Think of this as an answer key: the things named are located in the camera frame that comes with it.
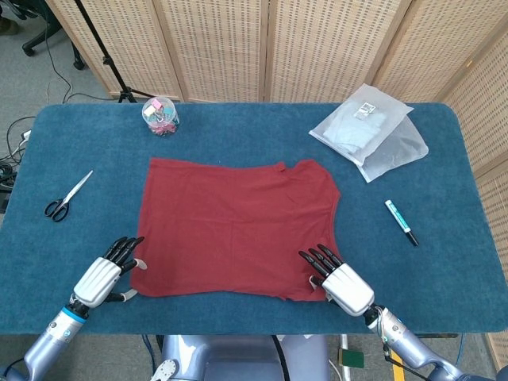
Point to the green box on floor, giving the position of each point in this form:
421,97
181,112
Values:
351,359

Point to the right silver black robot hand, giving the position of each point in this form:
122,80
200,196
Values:
349,289

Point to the white marker pen black cap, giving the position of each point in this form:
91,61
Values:
399,220

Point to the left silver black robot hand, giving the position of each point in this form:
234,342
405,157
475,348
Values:
97,282

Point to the black tripod stand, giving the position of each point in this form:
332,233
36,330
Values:
107,61

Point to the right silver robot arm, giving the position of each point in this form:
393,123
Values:
412,349

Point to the black office chair base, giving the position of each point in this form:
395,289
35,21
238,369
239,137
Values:
33,43

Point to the red t-shirt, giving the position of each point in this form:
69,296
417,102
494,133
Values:
238,230

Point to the blue carpet table mat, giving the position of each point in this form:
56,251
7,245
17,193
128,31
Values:
246,135

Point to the clear jar of binder clips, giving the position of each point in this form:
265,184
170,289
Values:
160,119

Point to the white power plug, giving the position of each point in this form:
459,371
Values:
25,135

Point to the wicker folding screen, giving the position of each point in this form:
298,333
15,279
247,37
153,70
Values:
317,47

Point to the translucent empty plastic bag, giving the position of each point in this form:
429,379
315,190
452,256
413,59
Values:
401,152

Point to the grey blue robot torso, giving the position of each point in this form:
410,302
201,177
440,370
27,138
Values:
238,359

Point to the white plastic bag package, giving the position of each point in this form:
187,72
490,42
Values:
357,123

